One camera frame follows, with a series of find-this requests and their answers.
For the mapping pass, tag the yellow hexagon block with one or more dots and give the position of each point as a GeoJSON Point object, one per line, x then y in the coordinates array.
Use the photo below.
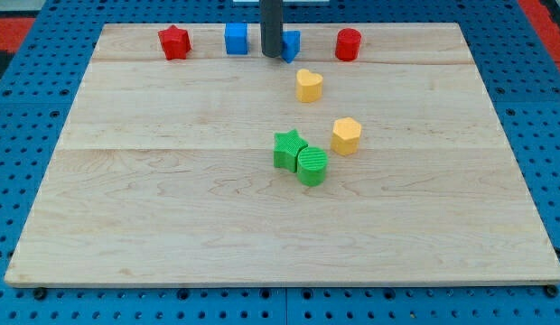
{"type": "Point", "coordinates": [346, 133]}

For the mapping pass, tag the yellow heart block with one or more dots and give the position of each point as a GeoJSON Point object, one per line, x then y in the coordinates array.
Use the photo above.
{"type": "Point", "coordinates": [308, 86]}

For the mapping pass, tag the green star block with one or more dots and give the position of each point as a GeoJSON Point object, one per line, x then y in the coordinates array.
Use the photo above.
{"type": "Point", "coordinates": [286, 149]}

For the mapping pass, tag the green cylinder block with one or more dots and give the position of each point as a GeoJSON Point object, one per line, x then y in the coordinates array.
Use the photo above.
{"type": "Point", "coordinates": [312, 164]}

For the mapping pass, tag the light wooden board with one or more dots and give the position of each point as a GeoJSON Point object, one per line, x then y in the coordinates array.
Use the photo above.
{"type": "Point", "coordinates": [163, 174]}

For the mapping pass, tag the blue triangle block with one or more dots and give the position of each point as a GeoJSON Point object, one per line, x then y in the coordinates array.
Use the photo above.
{"type": "Point", "coordinates": [291, 45]}

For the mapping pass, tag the blue cube block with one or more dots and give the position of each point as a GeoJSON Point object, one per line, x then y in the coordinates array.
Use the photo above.
{"type": "Point", "coordinates": [236, 40]}

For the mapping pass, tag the red cylinder block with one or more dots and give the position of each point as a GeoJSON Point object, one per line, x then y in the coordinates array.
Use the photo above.
{"type": "Point", "coordinates": [347, 44]}

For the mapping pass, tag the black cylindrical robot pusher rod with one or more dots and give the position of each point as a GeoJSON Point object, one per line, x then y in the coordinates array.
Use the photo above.
{"type": "Point", "coordinates": [271, 27]}

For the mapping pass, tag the red star block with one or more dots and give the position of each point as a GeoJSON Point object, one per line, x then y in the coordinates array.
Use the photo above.
{"type": "Point", "coordinates": [175, 42]}

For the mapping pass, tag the blue perforated base mat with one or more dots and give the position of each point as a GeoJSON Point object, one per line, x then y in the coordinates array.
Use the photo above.
{"type": "Point", "coordinates": [38, 87]}

